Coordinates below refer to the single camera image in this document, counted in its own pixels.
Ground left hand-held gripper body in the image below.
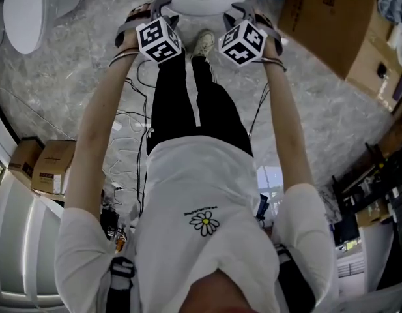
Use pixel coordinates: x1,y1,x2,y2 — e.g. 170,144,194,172
114,16,183,66

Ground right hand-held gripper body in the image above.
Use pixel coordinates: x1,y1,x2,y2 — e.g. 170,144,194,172
217,19,285,68

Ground person's left forearm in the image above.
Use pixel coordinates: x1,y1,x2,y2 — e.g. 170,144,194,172
64,46,140,223

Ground person's right forearm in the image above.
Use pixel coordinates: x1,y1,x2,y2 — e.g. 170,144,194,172
261,57,319,194

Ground white square-tank toilet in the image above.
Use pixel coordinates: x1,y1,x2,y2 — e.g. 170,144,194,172
3,0,86,55

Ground person's right hand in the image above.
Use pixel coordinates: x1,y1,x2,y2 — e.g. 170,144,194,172
254,13,276,31

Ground person's left hand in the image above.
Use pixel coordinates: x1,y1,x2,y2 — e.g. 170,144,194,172
125,4,153,25

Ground black trousers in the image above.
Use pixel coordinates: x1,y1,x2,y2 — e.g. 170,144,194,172
145,52,253,158

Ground large brown cardboard box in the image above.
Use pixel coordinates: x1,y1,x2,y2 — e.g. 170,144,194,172
277,0,402,112

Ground white flower-print T-shirt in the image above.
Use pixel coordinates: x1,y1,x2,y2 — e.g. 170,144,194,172
53,135,335,313

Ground black shelf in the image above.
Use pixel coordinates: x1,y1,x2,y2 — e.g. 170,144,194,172
330,142,402,250

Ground white cabinet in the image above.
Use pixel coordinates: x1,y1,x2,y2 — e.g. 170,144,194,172
0,171,70,313

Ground grey wrist strap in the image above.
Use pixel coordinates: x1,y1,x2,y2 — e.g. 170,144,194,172
259,55,288,73
108,46,140,68

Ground black cable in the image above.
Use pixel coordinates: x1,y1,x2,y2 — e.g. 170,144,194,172
248,82,270,137
124,59,156,215

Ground black harness strap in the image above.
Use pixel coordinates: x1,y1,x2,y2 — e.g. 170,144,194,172
105,256,137,313
274,243,316,313

